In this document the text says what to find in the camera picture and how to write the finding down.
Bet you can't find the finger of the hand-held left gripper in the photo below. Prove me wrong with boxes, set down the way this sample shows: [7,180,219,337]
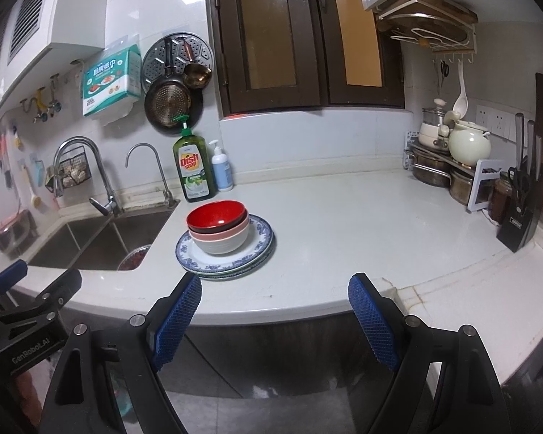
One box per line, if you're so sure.
[0,268,83,332]
[0,259,29,310]

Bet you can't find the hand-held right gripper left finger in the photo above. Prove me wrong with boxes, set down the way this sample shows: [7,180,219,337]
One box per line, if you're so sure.
[38,272,203,434]

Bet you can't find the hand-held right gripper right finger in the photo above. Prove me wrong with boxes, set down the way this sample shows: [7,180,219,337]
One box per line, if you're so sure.
[348,272,510,434]

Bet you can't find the cream bowl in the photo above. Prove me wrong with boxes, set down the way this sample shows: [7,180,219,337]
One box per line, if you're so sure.
[189,225,251,255]

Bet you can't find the pink bowl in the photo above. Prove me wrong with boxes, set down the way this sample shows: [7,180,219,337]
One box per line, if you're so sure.
[188,214,250,242]

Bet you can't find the red and black bowl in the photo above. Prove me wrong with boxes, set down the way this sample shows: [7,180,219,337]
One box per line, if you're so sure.
[186,200,247,232]

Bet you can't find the green rimmed plate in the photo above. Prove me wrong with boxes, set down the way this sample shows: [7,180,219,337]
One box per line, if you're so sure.
[181,230,276,280]

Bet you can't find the blue floral white plate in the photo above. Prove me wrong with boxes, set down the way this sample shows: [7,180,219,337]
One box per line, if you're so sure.
[176,214,273,276]

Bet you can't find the steel sink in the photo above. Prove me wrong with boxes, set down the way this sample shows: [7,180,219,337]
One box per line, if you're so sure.
[26,207,176,273]

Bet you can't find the sink strainer basket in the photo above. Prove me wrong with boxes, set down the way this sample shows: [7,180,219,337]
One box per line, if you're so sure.
[117,243,153,273]

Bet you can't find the hanging dish brush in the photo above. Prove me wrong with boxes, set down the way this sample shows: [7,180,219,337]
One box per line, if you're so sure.
[20,162,45,212]

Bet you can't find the large steel faucet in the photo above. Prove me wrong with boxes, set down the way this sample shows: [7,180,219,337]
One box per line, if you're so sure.
[53,136,124,217]

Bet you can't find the green dish soap bottle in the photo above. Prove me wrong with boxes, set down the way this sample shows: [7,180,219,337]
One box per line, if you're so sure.
[171,116,218,204]

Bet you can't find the white pump bottle blue label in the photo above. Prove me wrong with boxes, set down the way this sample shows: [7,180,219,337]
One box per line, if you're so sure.
[207,139,235,193]

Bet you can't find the thin steel faucet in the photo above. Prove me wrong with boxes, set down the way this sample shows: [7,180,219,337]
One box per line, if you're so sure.
[125,143,178,209]

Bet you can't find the wide steel pot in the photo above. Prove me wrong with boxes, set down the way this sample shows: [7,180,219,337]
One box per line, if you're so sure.
[411,153,454,189]

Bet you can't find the small steel pot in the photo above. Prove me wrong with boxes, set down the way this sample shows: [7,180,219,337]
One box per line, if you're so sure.
[449,169,481,205]

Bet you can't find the white and steel pot rack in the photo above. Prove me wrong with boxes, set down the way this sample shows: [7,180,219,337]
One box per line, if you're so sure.
[404,130,504,213]

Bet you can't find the glass jar with dark contents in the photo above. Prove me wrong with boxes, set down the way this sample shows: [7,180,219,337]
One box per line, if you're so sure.
[488,172,515,223]

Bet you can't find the black knife block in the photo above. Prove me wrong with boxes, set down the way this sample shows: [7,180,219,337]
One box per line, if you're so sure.
[496,162,543,253]

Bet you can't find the cream ceramic teapot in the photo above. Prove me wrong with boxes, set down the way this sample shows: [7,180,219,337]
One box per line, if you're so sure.
[447,121,492,168]

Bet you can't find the cream pot with glass lid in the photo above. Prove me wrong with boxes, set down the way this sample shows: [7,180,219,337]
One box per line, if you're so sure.
[418,98,452,151]

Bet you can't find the hanging perforated pan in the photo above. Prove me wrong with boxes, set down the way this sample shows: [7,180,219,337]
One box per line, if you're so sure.
[143,76,205,136]

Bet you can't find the paper towel pack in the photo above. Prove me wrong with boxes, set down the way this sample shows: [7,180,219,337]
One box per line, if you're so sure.
[81,44,144,119]

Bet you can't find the white hanging ladle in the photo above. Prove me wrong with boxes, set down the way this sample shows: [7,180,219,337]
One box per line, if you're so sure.
[451,62,470,115]

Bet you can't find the brass ladle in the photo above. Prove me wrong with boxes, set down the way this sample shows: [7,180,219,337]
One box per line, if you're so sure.
[180,40,213,90]

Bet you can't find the round steel steamer plate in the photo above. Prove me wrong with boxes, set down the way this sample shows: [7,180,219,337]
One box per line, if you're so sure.
[140,32,214,97]

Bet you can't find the white range hood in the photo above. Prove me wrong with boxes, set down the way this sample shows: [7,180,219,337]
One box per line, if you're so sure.
[0,0,110,133]

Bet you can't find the brown wooden window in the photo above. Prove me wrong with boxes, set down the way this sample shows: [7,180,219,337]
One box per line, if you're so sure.
[205,0,406,119]

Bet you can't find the wire faucet basket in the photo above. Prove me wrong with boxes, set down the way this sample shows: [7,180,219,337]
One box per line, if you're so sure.
[53,146,94,189]

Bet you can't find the black handled scissors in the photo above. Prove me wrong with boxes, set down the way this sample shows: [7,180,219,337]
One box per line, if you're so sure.
[506,167,533,203]

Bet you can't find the white wall socket row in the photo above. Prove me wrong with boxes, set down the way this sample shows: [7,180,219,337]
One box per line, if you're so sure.
[475,104,517,140]

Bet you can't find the white wall board rack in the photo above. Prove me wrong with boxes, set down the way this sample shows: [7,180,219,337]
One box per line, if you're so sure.
[373,0,479,63]

